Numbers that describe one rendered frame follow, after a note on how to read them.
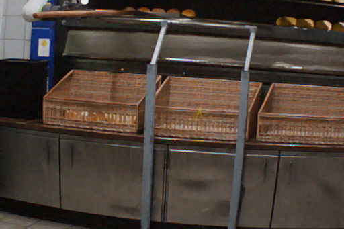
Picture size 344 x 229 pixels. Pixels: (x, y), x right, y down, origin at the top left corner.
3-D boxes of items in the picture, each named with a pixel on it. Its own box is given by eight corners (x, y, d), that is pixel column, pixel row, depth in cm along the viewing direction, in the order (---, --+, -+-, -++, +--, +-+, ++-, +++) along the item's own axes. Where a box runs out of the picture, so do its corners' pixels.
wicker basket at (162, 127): (164, 124, 504) (166, 75, 501) (260, 129, 490) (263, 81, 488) (142, 135, 457) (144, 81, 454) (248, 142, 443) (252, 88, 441)
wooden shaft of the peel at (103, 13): (37, 18, 380) (37, 12, 379) (31, 18, 380) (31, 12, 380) (135, 15, 546) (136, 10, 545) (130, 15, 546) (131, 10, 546)
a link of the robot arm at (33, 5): (20, 25, 467) (17, 10, 460) (27, 13, 476) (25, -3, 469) (41, 26, 463) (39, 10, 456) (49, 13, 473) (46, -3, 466)
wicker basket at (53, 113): (70, 115, 520) (71, 68, 518) (161, 123, 506) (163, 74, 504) (41, 123, 473) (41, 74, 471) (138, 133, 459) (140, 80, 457)
